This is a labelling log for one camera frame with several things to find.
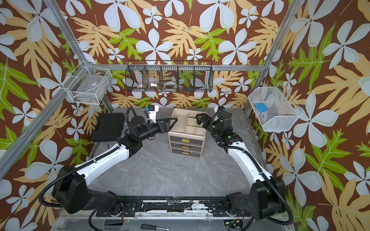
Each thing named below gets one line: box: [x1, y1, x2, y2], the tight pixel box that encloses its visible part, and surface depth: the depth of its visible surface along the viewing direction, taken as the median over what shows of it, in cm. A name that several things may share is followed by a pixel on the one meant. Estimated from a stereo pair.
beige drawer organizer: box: [168, 108, 207, 158], surface depth 80 cm
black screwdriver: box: [140, 223, 170, 231], surface depth 70 cm
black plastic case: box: [90, 112, 126, 143], surface depth 101 cm
